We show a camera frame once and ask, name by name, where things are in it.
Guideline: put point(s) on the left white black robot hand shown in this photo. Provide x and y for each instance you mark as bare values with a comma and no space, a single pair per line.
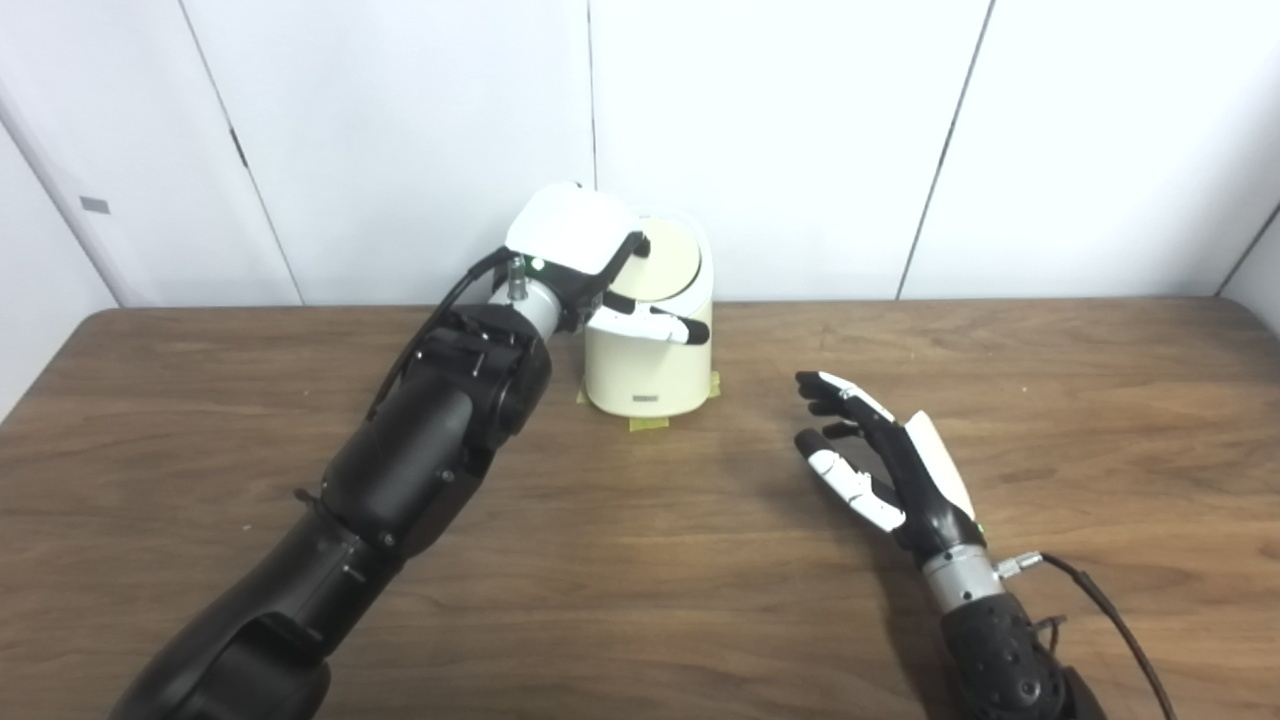
570,225

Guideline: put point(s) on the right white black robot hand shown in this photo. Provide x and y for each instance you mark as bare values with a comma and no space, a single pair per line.
930,490

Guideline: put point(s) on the cream round bin lid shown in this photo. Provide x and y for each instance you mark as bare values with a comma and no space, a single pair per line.
670,262

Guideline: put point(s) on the cream-colored round bin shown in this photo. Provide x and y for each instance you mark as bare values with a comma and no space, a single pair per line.
650,370

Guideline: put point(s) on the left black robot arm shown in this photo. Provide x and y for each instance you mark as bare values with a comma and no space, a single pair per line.
420,450

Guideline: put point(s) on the gray wall label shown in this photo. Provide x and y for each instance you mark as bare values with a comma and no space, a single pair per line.
95,205

